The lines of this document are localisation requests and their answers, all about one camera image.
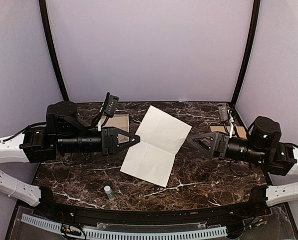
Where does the left black corner post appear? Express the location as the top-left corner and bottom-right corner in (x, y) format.
(38, 0), (69, 101)

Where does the white letter paper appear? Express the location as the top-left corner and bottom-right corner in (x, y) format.
(120, 105), (192, 188)

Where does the beige lined stationery sheet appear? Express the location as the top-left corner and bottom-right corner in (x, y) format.
(104, 114), (129, 132)

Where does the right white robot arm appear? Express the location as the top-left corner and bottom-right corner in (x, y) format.
(188, 116), (298, 217)

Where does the black corner post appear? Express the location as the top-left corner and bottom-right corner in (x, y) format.
(38, 0), (69, 101)
(230, 0), (261, 108)

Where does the brown kraft envelope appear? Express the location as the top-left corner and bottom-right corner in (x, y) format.
(210, 126), (247, 139)

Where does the right black corner post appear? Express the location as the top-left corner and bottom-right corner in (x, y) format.
(230, 0), (261, 108)

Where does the white slotted cable duct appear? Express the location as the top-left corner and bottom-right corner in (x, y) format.
(20, 214), (228, 240)

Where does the black front frame rail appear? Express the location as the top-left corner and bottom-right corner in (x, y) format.
(34, 201), (272, 225)

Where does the small white-capped glue bottle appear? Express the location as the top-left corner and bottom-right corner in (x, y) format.
(104, 185), (115, 201)

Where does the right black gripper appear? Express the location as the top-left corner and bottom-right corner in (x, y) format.
(187, 131), (266, 165)

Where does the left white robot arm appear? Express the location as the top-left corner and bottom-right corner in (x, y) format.
(0, 101), (140, 218)

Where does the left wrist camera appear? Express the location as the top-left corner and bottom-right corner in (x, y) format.
(90, 92), (119, 129)

